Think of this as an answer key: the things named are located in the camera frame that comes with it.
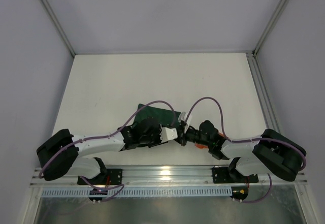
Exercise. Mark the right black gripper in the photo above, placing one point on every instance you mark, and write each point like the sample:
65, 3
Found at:
183, 136

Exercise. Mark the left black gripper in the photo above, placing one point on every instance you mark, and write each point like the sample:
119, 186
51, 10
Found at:
157, 134

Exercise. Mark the dark green cloth napkin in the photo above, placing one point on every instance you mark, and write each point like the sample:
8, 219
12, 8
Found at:
165, 117

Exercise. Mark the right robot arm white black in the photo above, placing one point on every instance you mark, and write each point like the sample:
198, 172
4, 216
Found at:
271, 153

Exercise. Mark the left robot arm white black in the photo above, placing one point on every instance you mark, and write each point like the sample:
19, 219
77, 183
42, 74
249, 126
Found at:
65, 153

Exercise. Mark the orange plastic fork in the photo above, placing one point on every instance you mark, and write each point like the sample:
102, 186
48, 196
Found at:
200, 146

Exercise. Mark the right black controller board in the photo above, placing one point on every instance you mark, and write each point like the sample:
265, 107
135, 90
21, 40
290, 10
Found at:
239, 193

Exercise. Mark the black controller board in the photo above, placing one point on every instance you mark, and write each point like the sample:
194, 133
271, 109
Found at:
97, 195
239, 193

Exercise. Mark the left black controller board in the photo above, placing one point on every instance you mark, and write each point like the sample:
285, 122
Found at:
97, 195

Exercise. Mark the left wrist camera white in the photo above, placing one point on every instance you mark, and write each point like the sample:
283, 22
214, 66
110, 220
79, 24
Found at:
168, 134

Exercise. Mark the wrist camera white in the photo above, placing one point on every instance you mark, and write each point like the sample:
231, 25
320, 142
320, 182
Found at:
168, 134
185, 119

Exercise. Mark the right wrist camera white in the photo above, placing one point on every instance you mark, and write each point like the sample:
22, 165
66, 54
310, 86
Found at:
185, 119

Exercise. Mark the aluminium front rail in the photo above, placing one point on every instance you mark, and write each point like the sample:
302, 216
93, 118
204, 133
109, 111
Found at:
166, 176

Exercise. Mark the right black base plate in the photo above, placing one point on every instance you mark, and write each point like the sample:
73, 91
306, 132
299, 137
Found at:
224, 175

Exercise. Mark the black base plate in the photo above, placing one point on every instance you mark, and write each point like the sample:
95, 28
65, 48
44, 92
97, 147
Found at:
224, 175
107, 177

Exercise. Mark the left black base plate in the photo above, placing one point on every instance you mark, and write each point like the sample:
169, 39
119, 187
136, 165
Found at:
107, 177

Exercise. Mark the slotted grey cable duct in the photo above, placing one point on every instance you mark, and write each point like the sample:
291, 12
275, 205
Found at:
147, 192

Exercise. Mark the right aluminium side rail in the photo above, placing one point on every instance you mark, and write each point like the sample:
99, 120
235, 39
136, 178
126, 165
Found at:
262, 94

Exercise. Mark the right aluminium corner post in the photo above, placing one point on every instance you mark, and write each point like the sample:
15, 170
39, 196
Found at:
276, 14

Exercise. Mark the aluminium corner post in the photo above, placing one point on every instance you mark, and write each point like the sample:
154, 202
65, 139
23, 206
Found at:
57, 25
276, 14

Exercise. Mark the left aluminium corner post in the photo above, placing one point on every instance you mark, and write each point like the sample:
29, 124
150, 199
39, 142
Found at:
57, 25

